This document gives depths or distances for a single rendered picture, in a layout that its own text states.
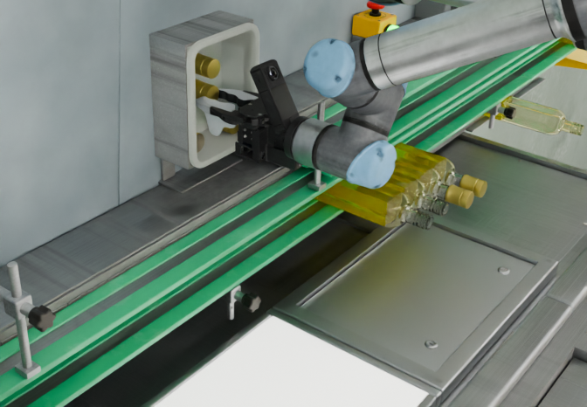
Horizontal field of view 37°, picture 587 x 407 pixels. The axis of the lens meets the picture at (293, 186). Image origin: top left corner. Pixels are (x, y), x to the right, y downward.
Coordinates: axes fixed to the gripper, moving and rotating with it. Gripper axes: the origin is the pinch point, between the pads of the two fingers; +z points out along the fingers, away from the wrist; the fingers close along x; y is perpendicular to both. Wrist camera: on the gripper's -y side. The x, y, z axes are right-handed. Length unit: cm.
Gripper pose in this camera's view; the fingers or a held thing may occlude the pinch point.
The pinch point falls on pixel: (209, 94)
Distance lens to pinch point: 150.0
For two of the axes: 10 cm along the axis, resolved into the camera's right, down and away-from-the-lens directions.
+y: -0.1, 8.6, 5.0
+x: 6.0, -3.9, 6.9
